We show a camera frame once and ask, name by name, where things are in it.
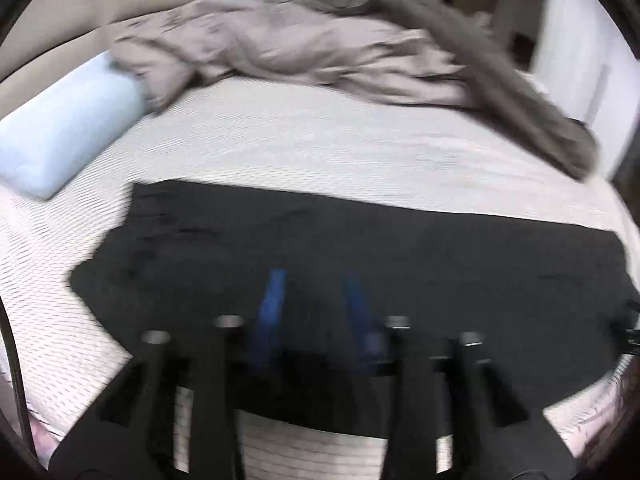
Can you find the light blue bolster pillow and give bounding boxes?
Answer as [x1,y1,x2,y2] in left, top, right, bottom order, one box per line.
[0,52,151,202]

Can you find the dark grey duvet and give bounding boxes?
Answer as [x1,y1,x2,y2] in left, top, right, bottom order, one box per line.
[260,0,602,182]

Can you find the black pants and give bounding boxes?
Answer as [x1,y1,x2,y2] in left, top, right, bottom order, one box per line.
[70,180,640,438]

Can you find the beige padded headboard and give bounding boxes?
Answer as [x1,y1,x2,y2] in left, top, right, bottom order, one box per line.
[0,0,207,121]

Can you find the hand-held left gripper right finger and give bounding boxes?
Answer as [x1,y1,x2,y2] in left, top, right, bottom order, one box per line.
[342,270,581,480]

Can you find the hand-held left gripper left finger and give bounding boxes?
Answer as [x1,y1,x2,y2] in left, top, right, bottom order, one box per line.
[47,267,288,480]

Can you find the white mattress bed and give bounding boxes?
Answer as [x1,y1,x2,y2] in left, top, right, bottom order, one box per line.
[0,72,640,480]

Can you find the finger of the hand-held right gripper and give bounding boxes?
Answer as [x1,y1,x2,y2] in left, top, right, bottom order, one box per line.
[621,299,640,357]

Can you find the white curtain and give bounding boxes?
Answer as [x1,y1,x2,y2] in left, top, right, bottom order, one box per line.
[530,0,640,128]

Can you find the pink patterned cloth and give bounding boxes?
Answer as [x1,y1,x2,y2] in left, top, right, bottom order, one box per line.
[545,355,640,466]

